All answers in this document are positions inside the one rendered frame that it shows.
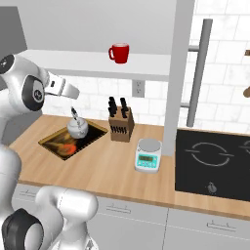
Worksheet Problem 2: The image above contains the wooden knife block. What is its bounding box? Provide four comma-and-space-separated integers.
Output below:
107, 96, 136, 144

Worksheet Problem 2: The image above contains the white cabinet door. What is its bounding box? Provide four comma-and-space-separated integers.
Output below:
162, 0, 196, 157

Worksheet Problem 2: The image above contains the white wall cabinet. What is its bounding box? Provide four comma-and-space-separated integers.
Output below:
14, 0, 179, 83

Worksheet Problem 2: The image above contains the dark patterned tray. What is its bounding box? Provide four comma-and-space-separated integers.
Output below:
37, 118, 109, 161

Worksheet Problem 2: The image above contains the white kitchen scale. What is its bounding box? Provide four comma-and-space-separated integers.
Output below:
134, 138, 163, 174

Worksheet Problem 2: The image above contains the grey cabinet door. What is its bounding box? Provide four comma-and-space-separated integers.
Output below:
0, 6, 28, 92

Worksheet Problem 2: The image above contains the silver kettle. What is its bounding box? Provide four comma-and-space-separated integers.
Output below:
66, 106, 90, 140

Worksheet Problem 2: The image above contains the grey drawer handle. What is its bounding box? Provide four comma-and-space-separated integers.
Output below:
104, 203, 133, 215
19, 189, 37, 198
206, 220, 237, 232

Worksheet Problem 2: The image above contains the hob knob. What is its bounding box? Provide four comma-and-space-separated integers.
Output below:
207, 182, 218, 194

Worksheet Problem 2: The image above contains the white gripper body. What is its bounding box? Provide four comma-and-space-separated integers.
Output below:
60, 80, 81, 101

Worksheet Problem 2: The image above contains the grey bar door handle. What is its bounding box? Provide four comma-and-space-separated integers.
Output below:
180, 18, 214, 128

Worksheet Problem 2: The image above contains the red mug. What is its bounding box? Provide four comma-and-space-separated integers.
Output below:
107, 42, 131, 64

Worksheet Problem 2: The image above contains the black hob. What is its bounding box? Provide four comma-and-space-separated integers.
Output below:
174, 128, 250, 203

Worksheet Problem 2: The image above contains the white wall outlet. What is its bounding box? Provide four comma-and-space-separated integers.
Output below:
131, 79, 146, 99

